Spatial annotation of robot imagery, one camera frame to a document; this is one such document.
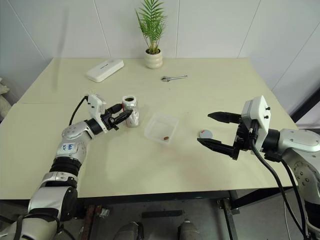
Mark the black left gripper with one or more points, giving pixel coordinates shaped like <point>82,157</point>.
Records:
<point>110,121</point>

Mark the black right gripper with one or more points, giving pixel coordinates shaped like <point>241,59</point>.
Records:
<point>243,140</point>

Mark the silver red can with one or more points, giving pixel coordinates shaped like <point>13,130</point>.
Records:
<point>132,110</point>

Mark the small round grey disc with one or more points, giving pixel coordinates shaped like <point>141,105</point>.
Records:
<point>206,134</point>

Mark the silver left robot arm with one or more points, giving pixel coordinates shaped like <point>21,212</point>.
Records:
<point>72,132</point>

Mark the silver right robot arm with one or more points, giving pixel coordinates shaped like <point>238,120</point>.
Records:
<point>297,141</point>

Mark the clear plastic container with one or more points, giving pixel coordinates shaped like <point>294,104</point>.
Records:
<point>160,127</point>

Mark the white rectangular case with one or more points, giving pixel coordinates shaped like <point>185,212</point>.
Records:
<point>105,70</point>

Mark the green plant in white pot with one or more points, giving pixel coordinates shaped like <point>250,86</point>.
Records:
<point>153,60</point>

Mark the silver adjustable wrench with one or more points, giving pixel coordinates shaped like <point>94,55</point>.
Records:
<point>173,77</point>

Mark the small clear plastic piece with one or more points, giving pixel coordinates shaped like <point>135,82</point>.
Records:
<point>105,212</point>

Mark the black flat bar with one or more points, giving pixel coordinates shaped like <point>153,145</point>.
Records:
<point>162,214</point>

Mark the dark rounded shape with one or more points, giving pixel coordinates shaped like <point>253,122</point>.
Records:
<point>188,231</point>
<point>128,231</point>

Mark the beige sack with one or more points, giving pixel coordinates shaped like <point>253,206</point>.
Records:
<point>3,97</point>

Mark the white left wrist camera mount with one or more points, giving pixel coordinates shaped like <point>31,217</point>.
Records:
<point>96,103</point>

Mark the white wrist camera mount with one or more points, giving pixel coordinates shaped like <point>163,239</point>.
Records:
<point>258,112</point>
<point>96,103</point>

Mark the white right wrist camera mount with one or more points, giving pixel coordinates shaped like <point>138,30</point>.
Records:
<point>258,112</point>

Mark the black metal table frame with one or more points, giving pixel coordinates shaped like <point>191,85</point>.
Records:
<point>150,196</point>

